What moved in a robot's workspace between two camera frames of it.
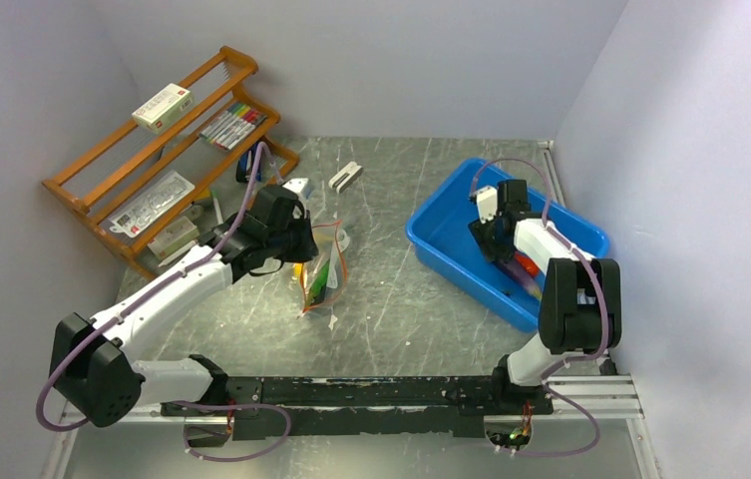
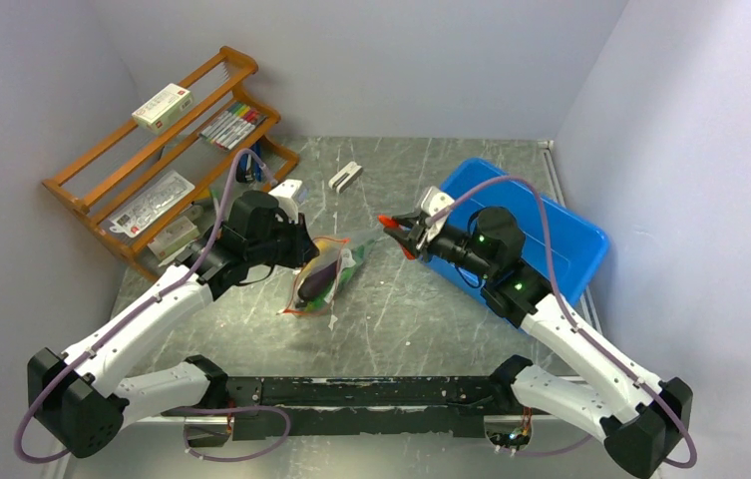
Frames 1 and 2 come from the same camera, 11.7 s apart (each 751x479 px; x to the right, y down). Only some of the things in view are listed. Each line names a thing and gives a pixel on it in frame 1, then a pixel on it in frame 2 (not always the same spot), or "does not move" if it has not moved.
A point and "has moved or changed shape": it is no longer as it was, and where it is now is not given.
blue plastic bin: x=440 y=235 does not move
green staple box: x=179 y=235 does not move
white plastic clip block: x=345 y=177 does not move
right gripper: x=489 y=249 -> x=410 y=244
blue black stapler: x=245 y=166 does not move
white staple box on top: x=156 y=114 does not move
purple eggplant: x=531 y=284 has moved or changed shape
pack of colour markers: x=231 y=124 does not move
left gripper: x=307 y=247 does not move
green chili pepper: x=318 y=287 -> x=325 y=300
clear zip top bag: x=323 y=278 has moved or changed shape
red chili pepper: x=529 y=264 has moved or changed shape
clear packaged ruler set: x=173 y=189 does not move
